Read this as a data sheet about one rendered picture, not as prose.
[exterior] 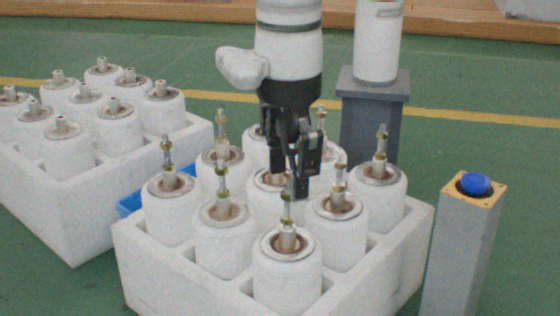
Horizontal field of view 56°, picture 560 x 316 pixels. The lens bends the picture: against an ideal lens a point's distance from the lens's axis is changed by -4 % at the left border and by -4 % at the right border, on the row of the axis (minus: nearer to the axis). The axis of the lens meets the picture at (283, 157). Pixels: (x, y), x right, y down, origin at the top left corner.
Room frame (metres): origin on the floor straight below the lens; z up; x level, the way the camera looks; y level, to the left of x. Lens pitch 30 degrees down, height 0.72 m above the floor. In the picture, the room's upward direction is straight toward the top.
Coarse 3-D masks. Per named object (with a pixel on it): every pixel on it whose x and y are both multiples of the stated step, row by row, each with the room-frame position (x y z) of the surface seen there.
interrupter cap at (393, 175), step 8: (360, 168) 0.78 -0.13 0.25; (368, 168) 0.78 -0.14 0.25; (392, 168) 0.78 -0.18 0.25; (360, 176) 0.75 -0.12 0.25; (368, 176) 0.76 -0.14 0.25; (384, 176) 0.76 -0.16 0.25; (392, 176) 0.75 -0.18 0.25; (400, 176) 0.75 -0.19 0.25; (368, 184) 0.73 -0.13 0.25; (376, 184) 0.73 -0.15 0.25; (384, 184) 0.73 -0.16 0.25; (392, 184) 0.73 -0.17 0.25
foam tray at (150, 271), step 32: (128, 224) 0.72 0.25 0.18; (416, 224) 0.72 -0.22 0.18; (128, 256) 0.69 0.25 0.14; (160, 256) 0.64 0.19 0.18; (192, 256) 0.67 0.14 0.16; (384, 256) 0.64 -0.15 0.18; (416, 256) 0.74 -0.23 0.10; (128, 288) 0.71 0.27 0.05; (160, 288) 0.65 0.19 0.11; (192, 288) 0.59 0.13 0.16; (224, 288) 0.57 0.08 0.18; (352, 288) 0.58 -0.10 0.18; (384, 288) 0.65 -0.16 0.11; (416, 288) 0.76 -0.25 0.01
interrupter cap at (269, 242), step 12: (276, 228) 0.61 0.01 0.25; (300, 228) 0.61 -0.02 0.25; (264, 240) 0.59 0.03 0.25; (276, 240) 0.59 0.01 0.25; (300, 240) 0.59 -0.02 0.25; (312, 240) 0.59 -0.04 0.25; (264, 252) 0.56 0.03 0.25; (276, 252) 0.56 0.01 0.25; (288, 252) 0.57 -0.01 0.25; (300, 252) 0.56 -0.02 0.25; (312, 252) 0.57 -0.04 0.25
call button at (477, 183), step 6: (468, 174) 0.63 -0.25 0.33; (474, 174) 0.63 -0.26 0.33; (480, 174) 0.63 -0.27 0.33; (462, 180) 0.62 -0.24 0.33; (468, 180) 0.62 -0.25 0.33; (474, 180) 0.62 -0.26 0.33; (480, 180) 0.62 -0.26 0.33; (486, 180) 0.62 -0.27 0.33; (468, 186) 0.61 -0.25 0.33; (474, 186) 0.61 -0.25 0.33; (480, 186) 0.60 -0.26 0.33; (486, 186) 0.61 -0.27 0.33; (474, 192) 0.61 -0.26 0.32; (480, 192) 0.61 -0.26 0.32
